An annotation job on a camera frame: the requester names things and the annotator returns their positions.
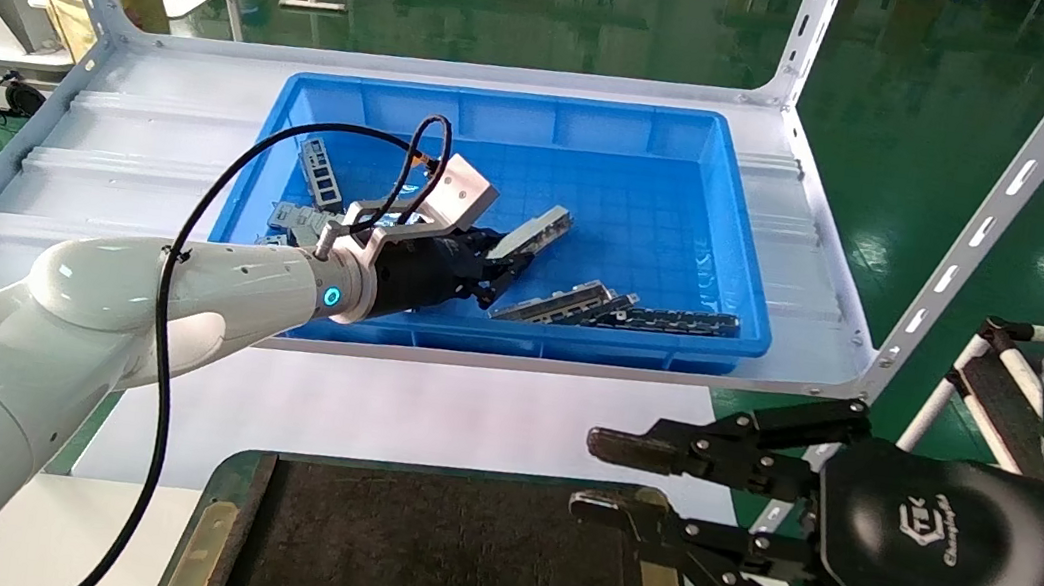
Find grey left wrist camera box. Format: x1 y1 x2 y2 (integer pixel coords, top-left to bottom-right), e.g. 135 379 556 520
338 139 506 277

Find long dark metal bracket part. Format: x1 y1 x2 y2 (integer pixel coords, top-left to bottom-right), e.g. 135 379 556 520
593 297 744 347

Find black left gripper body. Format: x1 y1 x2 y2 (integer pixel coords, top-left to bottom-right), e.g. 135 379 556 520
368 213 497 330

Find black coiled cable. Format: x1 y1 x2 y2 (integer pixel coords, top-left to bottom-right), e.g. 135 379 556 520
0 75 50 122

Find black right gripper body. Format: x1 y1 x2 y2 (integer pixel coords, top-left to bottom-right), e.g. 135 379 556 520
803 432 1044 586

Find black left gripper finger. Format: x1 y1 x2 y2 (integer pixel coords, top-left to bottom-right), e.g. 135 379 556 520
470 225 517 263
473 256 528 317

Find black container tray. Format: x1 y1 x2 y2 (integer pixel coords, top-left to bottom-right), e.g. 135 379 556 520
153 424 718 586

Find upright dark metal bracket part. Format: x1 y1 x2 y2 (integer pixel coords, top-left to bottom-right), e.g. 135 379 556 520
291 134 355 216

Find blue plastic bin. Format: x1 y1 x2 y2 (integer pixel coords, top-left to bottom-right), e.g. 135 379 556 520
195 48 802 402

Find white metal shelf rack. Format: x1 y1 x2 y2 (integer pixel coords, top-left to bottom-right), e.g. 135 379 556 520
0 0 1044 586

